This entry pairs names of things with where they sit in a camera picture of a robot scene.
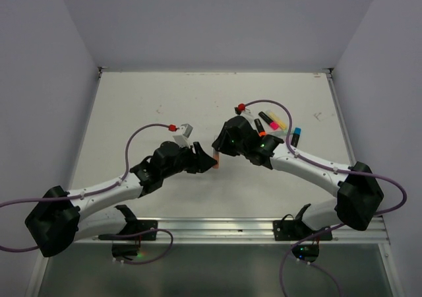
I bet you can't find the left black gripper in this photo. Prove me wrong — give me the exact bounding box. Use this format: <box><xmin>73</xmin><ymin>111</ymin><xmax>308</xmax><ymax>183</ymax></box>
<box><xmin>162</xmin><ymin>141</ymin><xmax>217</xmax><ymax>179</ymax></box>

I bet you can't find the pastel orange highlighter body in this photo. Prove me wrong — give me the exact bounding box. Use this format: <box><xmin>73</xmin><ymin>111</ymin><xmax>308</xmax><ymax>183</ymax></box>
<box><xmin>213</xmin><ymin>150</ymin><xmax>220</xmax><ymax>169</ymax></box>

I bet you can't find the black neon orange highlighter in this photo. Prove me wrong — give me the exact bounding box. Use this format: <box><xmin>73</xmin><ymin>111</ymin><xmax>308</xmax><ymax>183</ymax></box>
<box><xmin>254</xmin><ymin>119</ymin><xmax>266</xmax><ymax>137</ymax></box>

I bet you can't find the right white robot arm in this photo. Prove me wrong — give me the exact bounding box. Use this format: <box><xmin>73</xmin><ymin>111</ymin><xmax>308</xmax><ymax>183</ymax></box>
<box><xmin>212</xmin><ymin>116</ymin><xmax>384</xmax><ymax>240</ymax></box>

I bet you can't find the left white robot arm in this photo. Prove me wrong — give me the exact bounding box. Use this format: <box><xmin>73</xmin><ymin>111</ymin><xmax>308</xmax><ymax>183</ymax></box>
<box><xmin>24</xmin><ymin>141</ymin><xmax>217</xmax><ymax>257</ymax></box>

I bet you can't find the black neon pink highlighter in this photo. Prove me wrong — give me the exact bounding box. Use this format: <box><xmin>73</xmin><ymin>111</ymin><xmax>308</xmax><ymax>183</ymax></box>
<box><xmin>258</xmin><ymin>112</ymin><xmax>279</xmax><ymax>130</ymax></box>

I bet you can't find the yellow highlighter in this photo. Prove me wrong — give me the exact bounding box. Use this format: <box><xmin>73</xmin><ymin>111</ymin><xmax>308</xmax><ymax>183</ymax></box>
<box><xmin>266</xmin><ymin>110</ymin><xmax>287</xmax><ymax>130</ymax></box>

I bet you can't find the pastel green highlighter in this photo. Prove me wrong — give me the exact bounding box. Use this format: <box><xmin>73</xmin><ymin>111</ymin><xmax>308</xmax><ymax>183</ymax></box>
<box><xmin>267</xmin><ymin>129</ymin><xmax>294</xmax><ymax>139</ymax></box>

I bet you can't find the black blue highlighter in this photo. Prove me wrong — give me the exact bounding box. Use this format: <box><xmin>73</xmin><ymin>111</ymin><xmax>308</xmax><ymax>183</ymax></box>
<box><xmin>290</xmin><ymin>127</ymin><xmax>301</xmax><ymax>147</ymax></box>

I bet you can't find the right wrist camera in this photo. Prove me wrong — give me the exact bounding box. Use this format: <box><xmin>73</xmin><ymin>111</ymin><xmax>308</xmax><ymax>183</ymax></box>
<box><xmin>235</xmin><ymin>106</ymin><xmax>255</xmax><ymax>124</ymax></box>

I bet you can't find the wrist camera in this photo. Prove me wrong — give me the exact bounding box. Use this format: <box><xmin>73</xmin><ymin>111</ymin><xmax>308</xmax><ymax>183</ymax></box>
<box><xmin>173</xmin><ymin>123</ymin><xmax>193</xmax><ymax>148</ymax></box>
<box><xmin>235</xmin><ymin>106</ymin><xmax>255</xmax><ymax>124</ymax></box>

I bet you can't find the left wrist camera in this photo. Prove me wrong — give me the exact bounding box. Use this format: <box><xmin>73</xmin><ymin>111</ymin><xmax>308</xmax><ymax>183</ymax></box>
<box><xmin>173</xmin><ymin>123</ymin><xmax>193</xmax><ymax>148</ymax></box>

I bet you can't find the aluminium rail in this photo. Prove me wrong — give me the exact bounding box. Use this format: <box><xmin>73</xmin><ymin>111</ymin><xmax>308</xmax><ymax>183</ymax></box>
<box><xmin>75</xmin><ymin>216</ymin><xmax>392</xmax><ymax>245</ymax></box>

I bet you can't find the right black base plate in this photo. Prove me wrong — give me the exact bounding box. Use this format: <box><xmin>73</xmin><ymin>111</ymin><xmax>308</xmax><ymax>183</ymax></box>
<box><xmin>272</xmin><ymin>204</ymin><xmax>333</xmax><ymax>263</ymax></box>

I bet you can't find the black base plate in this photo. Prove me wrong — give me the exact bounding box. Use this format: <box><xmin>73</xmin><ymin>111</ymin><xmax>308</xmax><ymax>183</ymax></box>
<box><xmin>272</xmin><ymin>204</ymin><xmax>333</xmax><ymax>263</ymax></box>
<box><xmin>98</xmin><ymin>205</ymin><xmax>158</xmax><ymax>261</ymax></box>

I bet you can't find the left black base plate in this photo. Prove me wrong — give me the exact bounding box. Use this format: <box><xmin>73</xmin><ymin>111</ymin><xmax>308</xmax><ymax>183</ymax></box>
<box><xmin>98</xmin><ymin>205</ymin><xmax>158</xmax><ymax>261</ymax></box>

